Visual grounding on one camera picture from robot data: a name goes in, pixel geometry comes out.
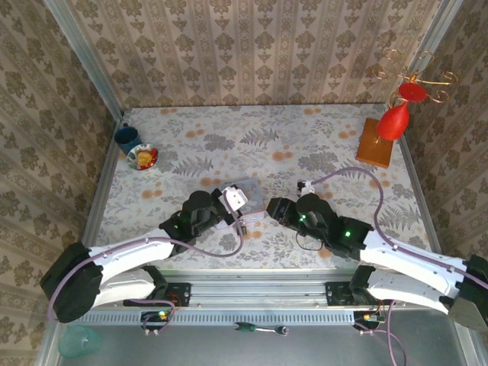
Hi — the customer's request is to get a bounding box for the dark blue mug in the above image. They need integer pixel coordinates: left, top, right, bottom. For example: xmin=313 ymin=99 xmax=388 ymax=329
xmin=114 ymin=122 xmax=141 ymax=156

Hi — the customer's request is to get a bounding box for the aluminium frame post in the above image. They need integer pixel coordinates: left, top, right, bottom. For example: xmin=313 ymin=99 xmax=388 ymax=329
xmin=43 ymin=0 xmax=125 ymax=117
xmin=407 ymin=0 xmax=464 ymax=83

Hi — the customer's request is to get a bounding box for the teal plastic cup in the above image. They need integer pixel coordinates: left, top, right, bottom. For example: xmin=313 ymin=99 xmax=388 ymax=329
xmin=57 ymin=324 xmax=102 ymax=359

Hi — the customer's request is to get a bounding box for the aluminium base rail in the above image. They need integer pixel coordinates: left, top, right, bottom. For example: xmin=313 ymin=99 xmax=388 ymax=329
xmin=91 ymin=268 xmax=382 ymax=308

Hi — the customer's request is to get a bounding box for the floral tablecloth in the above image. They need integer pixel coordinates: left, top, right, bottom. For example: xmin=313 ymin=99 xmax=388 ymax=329
xmin=91 ymin=104 xmax=438 ymax=271

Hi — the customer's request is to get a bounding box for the grey metal shelf plate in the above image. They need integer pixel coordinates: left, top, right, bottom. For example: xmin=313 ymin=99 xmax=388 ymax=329
xmin=56 ymin=323 xmax=477 ymax=366

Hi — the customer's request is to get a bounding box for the green-handled ratchet wrench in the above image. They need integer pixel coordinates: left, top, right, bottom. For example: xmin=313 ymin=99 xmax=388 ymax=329
xmin=233 ymin=322 xmax=290 ymax=336

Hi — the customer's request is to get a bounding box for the grey slotted cable duct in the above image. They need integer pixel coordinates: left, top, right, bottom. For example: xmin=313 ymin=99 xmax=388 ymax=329
xmin=68 ymin=310 xmax=361 ymax=327

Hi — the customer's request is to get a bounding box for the small right controller board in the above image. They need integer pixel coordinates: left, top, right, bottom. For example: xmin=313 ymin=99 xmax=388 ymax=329
xmin=352 ymin=310 xmax=386 ymax=331

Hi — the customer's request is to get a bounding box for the small left controller board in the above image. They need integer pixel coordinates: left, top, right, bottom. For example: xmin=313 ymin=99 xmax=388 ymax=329
xmin=140 ymin=310 xmax=172 ymax=331

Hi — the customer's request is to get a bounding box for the blue cartoon tin box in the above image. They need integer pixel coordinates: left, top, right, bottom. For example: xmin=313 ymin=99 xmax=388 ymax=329
xmin=219 ymin=177 xmax=268 ymax=230

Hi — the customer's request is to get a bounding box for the small bowl with food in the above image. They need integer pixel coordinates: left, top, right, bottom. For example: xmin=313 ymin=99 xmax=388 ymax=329
xmin=126 ymin=143 xmax=159 ymax=172

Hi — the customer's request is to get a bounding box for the aluminium table side rail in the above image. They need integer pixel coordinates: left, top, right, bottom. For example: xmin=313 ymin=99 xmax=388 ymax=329
xmin=82 ymin=110 xmax=125 ymax=247
xmin=398 ymin=135 xmax=444 ymax=256

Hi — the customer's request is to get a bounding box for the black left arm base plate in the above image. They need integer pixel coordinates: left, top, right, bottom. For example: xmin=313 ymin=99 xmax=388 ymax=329
xmin=122 ymin=281 xmax=192 ymax=308

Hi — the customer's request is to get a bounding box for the gold wire stand wooden base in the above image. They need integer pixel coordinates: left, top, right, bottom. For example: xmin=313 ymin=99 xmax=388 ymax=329
xmin=355 ymin=48 xmax=460 ymax=169

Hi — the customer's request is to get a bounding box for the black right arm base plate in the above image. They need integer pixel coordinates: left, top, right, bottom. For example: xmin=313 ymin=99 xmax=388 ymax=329
xmin=325 ymin=281 xmax=397 ymax=307

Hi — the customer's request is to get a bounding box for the small controller board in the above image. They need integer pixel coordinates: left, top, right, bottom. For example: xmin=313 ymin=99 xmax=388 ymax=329
xmin=140 ymin=310 xmax=172 ymax=331
xmin=352 ymin=310 xmax=386 ymax=331

